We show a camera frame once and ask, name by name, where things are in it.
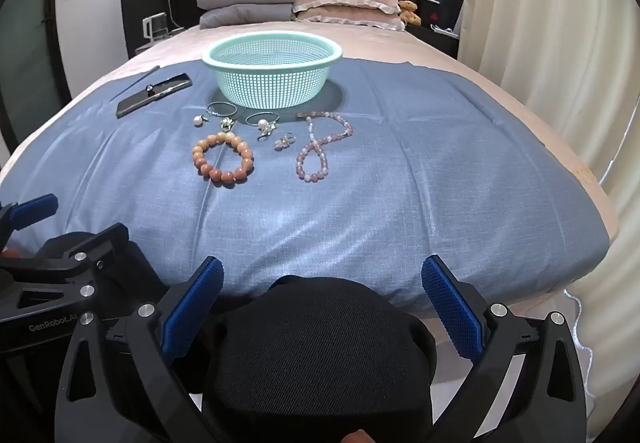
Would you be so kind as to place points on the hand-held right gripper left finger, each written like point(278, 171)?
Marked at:
point(192, 310)

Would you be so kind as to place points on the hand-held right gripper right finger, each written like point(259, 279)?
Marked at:
point(452, 310)

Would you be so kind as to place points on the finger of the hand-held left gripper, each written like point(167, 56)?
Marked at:
point(35, 212)
point(85, 248)

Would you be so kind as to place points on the pearl earring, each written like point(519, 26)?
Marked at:
point(199, 121)

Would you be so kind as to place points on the silver bangle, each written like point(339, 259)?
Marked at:
point(222, 105)
point(261, 113)

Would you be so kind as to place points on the mint green plastic basket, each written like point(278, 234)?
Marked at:
point(272, 73)

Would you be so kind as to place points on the black jewellery tray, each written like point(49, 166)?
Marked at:
point(135, 102)

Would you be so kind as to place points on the blue cloth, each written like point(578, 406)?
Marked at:
point(400, 163)

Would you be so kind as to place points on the glass door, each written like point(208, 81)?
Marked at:
point(30, 48)

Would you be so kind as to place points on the beige bedspread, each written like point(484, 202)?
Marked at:
point(450, 53)

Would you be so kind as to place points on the black nightstand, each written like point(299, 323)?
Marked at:
point(437, 43)

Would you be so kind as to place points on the cream curtain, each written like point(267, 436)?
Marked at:
point(550, 48)

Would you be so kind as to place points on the white item on nightstand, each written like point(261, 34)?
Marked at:
point(442, 29)

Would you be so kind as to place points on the brown teddy bear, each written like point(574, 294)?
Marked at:
point(409, 12)

